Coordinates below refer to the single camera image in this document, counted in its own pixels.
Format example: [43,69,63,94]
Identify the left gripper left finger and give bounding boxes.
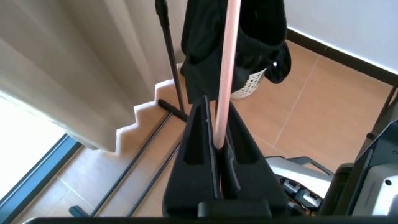
[162,95,222,217]

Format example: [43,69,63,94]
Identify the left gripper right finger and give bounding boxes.
[219,101,289,216]

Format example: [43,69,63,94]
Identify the pink clothes hanger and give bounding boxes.
[213,0,243,151]

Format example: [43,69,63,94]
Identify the black shorts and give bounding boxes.
[180,0,292,105]

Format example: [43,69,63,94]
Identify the white laundry basket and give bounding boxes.
[229,67,269,100]

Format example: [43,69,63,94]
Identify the black clothes rack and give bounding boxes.
[68,0,190,218]

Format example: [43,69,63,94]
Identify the window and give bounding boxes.
[0,96,83,224]

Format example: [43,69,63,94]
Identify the beige curtain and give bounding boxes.
[0,0,191,154]

